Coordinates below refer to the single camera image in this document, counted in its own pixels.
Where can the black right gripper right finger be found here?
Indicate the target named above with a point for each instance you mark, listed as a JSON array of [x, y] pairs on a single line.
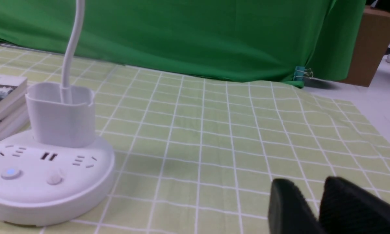
[[348, 209]]

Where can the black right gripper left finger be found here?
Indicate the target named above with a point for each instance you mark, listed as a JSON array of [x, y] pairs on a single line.
[[289, 212]]

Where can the white desk lamp with sockets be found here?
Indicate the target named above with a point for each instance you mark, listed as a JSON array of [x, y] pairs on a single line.
[[59, 169]]

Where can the blue binder clip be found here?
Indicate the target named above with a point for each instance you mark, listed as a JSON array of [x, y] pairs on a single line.
[[301, 73]]

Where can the green backdrop cloth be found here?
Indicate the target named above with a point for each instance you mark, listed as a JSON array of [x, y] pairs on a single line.
[[232, 40]]

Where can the brown cardboard box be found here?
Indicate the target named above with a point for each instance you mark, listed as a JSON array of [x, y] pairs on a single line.
[[371, 44]]

